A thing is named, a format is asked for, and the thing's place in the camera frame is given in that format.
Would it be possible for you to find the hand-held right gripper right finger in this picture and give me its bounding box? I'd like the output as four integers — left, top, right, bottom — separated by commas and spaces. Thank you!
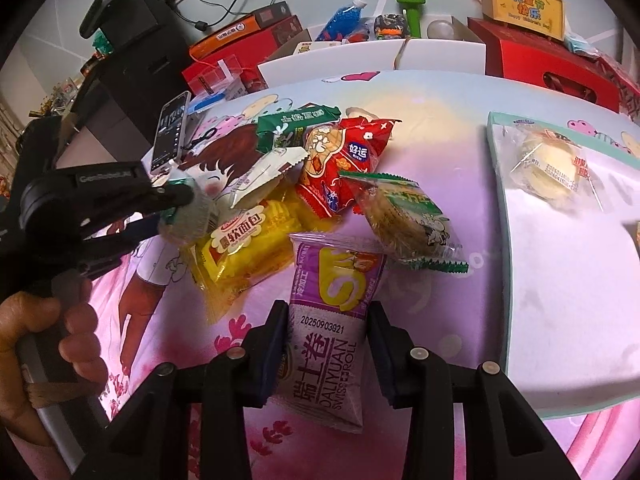
367, 301, 581, 480

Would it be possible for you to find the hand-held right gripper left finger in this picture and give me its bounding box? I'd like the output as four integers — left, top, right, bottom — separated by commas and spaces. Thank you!
75, 301, 293, 480

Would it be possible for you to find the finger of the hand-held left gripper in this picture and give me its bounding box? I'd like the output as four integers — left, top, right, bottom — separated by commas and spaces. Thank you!
144, 184, 197, 212
75, 212, 165, 282

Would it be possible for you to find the clear snack packet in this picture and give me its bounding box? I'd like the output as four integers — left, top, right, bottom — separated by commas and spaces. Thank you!
159, 175, 224, 248

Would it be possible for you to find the purple swiss roll packet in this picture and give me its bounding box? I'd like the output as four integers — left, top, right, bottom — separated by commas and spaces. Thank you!
277, 232, 388, 435

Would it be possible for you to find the yellow bread packet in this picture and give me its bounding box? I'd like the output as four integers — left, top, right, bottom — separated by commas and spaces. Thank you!
182, 197, 307, 326

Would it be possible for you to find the white zigzag-edged packet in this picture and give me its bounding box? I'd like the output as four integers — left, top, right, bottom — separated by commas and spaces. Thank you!
230, 145, 309, 209

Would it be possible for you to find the clear green-edged cracker packet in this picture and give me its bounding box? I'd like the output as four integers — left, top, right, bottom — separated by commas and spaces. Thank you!
340, 170, 469, 277

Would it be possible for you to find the dark green snack packet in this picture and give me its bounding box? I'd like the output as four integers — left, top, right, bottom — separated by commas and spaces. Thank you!
256, 105, 342, 154

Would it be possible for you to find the white tray with teal rim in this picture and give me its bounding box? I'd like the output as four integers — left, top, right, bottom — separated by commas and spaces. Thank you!
487, 110, 640, 419

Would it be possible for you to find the person's left hand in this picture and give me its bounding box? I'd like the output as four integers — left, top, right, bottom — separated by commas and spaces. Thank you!
0, 291, 109, 413

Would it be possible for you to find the smartphone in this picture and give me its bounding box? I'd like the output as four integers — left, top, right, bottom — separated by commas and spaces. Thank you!
150, 91, 192, 177

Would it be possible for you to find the blue and white packet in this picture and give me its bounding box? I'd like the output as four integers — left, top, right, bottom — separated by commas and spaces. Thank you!
187, 91, 227, 114

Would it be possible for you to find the black chair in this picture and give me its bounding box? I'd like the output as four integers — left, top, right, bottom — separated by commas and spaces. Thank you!
55, 35, 194, 172

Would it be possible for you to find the clear plastic box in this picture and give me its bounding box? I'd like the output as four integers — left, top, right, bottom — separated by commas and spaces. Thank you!
196, 57, 247, 99

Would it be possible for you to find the orange box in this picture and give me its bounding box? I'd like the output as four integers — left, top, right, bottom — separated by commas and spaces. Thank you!
189, 14, 262, 60

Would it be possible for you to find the dark red box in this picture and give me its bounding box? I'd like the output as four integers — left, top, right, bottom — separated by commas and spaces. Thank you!
181, 16, 307, 96

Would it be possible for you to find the red snack packet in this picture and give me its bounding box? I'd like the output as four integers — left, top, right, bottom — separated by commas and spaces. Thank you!
295, 116, 403, 219

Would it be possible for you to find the open cardboard box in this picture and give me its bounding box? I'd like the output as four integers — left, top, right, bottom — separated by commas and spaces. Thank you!
260, 27, 314, 67

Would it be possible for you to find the small white yellow box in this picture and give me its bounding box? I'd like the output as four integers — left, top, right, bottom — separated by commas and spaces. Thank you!
294, 40, 342, 54

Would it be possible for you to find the black flat box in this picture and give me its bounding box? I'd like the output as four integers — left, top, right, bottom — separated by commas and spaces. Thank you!
250, 1, 294, 29

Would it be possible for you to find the printed cartoon bedsheet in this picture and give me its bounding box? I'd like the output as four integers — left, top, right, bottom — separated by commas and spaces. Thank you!
90, 70, 640, 480

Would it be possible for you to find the blue bottle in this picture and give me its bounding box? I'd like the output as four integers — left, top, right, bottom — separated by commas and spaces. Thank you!
315, 0, 369, 42

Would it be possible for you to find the round cake packet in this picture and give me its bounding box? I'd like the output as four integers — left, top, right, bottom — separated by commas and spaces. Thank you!
502, 125, 609, 212

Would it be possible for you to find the colourful black pouch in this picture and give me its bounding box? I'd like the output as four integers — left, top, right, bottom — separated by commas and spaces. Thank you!
372, 12, 409, 40

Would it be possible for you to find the green dumbbell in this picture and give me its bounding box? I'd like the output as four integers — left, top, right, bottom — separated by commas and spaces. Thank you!
395, 0, 427, 40

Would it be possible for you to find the clear round ball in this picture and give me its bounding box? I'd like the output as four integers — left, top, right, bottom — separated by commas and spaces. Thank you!
426, 19, 458, 41

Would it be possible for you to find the red gift box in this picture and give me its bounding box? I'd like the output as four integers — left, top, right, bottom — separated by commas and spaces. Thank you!
467, 17, 622, 112

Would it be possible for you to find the patterned red box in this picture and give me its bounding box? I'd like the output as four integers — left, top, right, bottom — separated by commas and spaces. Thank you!
595, 55, 640, 117

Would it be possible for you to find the teal packet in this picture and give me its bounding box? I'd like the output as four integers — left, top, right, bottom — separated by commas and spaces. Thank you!
565, 32, 602, 59

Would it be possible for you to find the black phone lanyard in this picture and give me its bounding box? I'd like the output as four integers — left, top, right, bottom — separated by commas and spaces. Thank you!
182, 127, 217, 154

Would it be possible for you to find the yellow gift box with handle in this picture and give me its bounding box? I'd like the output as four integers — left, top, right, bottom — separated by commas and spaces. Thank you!
472, 0, 566, 44

